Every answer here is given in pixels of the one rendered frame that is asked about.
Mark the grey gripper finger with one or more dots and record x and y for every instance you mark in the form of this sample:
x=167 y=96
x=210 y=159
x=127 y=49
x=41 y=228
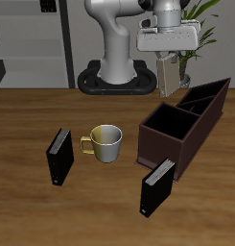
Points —
x=159 y=54
x=175 y=57

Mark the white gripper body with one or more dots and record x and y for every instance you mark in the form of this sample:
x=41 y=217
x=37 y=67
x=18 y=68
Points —
x=168 y=38

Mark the pale yellow book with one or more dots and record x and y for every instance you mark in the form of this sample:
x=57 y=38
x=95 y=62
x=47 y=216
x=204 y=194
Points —
x=168 y=77

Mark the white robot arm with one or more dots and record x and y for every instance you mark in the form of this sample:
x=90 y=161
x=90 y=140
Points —
x=117 y=48

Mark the dark brown desk caddy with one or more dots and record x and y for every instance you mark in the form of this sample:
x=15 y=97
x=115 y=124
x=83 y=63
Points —
x=199 y=134

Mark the white-yellow mug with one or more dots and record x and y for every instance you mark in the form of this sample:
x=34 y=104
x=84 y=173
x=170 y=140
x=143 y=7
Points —
x=106 y=145

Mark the black book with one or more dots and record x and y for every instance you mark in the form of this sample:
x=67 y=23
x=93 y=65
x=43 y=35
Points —
x=157 y=192
x=62 y=160

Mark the green pot plant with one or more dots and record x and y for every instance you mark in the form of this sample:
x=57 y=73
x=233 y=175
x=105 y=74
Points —
x=192 y=48

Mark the black binders on shelf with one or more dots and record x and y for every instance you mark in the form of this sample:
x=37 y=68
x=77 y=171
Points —
x=48 y=5

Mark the grey shelf unit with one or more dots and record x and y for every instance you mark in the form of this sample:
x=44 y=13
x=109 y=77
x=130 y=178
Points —
x=29 y=48

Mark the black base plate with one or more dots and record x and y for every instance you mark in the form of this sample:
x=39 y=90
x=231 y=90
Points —
x=144 y=84

